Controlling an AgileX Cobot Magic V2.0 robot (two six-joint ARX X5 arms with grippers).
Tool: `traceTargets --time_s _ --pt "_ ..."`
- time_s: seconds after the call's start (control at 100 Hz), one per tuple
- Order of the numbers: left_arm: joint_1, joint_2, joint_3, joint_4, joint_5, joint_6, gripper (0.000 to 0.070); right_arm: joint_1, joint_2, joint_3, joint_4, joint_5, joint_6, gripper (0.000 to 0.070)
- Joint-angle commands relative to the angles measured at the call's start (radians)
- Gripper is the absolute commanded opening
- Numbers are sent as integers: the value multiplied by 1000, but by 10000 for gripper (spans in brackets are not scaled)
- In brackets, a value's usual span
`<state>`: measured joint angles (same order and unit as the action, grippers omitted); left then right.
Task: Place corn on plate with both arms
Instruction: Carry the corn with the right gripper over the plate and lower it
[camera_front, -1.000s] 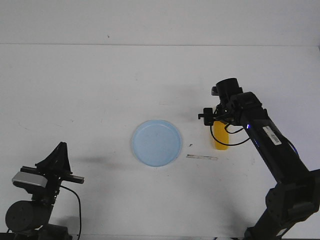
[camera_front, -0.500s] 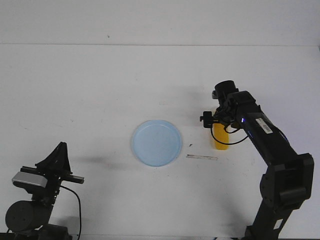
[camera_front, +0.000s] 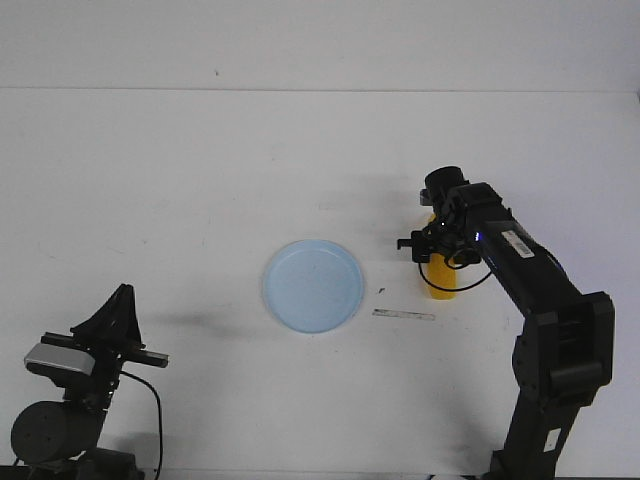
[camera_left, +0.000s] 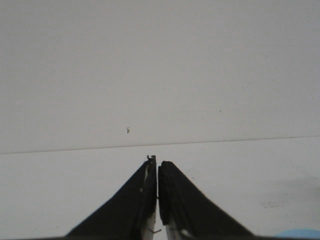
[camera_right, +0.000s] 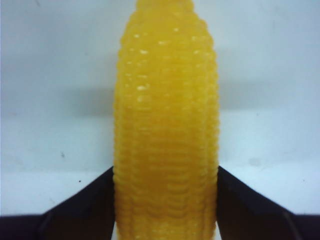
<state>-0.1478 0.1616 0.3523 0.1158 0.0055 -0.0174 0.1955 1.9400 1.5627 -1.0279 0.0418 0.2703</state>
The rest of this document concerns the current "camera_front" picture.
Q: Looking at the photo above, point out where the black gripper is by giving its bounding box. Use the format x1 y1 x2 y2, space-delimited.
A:
39 284 169 405
396 166 481 265

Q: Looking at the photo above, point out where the yellow corn cob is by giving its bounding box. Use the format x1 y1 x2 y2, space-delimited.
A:
423 211 458 302

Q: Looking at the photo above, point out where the light blue round plate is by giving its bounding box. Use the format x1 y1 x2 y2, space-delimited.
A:
262 239 365 334

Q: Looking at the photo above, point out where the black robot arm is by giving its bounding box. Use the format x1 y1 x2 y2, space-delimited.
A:
397 166 615 479
10 284 169 479

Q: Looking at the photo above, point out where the horizontal tape strip on table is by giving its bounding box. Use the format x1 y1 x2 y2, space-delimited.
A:
372 309 435 321

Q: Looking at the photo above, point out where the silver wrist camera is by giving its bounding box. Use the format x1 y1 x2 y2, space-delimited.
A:
24 343 96 376
419 189 432 206

